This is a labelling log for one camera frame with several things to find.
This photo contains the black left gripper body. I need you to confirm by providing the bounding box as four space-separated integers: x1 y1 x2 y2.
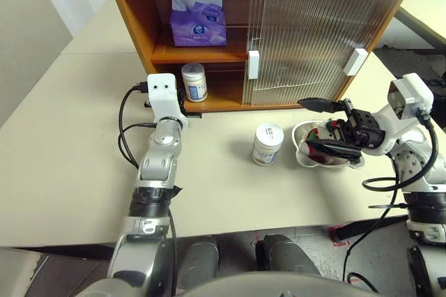
175 86 190 119

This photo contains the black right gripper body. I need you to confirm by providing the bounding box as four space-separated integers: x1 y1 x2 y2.
335 108 387 149

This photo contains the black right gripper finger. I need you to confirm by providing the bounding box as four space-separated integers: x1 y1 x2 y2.
306 137 364 166
297 96 354 114

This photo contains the white jar with blue label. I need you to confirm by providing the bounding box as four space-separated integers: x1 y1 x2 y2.
180 62 210 104
251 122 285 167

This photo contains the white door handle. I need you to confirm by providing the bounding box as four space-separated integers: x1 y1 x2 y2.
246 49 261 81
343 48 370 77

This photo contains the purple tissue pack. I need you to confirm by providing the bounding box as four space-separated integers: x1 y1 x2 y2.
169 0 229 48

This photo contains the ribbed glass sliding door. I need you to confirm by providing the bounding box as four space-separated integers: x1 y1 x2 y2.
245 0 394 107
263 0 407 106

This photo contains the bear-shaped metal bowl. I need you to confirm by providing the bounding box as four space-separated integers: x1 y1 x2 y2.
291 120 366 170

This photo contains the black metal table leg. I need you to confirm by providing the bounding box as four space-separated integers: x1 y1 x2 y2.
330 218 409 244
19 242 116 260

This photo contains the dark grey rounded shape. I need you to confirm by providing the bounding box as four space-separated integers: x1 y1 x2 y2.
255 234 320 277
176 236 222 290

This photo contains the light grey robot torso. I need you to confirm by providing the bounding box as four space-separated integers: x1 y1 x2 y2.
173 271 380 297

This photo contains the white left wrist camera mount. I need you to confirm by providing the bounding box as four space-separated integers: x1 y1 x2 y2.
146 73 190 128

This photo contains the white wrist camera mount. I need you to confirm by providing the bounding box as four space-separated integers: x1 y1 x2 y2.
362 73 435 157
146 73 190 128

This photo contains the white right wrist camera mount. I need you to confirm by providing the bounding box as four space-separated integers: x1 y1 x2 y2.
362 73 435 157

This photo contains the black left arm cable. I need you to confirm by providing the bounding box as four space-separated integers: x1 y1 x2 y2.
117 81 179 293

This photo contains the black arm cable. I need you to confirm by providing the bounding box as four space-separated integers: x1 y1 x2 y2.
117 81 179 293
342 107 440 284

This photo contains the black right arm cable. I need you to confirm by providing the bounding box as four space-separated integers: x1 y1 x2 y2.
342 107 440 284

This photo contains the beige table with black frame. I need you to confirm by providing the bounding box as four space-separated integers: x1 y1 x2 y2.
392 0 446 51

